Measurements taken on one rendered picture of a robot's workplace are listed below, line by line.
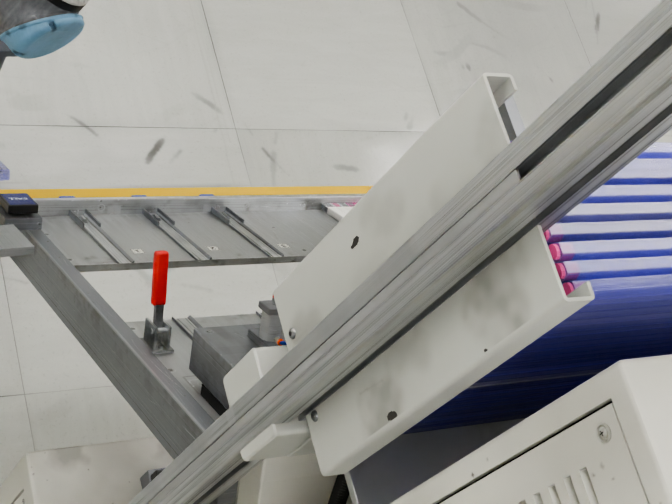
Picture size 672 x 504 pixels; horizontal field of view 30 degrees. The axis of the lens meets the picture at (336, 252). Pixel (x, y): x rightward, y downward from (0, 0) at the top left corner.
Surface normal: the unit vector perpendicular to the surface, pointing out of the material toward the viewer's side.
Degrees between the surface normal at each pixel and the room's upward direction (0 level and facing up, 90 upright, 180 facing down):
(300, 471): 47
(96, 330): 90
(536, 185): 90
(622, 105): 90
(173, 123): 0
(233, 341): 43
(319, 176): 0
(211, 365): 90
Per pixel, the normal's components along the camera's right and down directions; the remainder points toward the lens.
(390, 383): -0.86, 0.04
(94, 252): 0.15, -0.94
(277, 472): 0.49, 0.35
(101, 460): 0.44, -0.45
